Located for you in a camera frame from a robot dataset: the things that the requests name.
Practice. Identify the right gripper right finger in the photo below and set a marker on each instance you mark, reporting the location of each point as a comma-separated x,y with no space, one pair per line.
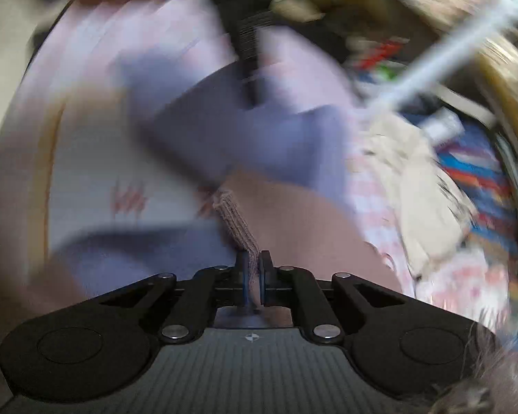
297,289

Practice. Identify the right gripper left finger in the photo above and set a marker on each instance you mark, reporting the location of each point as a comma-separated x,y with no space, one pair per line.
210,289

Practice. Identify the cream folded garment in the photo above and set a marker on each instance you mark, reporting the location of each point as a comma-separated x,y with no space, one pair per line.
433,214

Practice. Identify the purple and mauve sweater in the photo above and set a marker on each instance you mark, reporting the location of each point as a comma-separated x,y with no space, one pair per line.
259,172

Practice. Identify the pink checkered desk mat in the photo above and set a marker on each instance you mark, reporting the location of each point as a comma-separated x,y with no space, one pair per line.
82,55

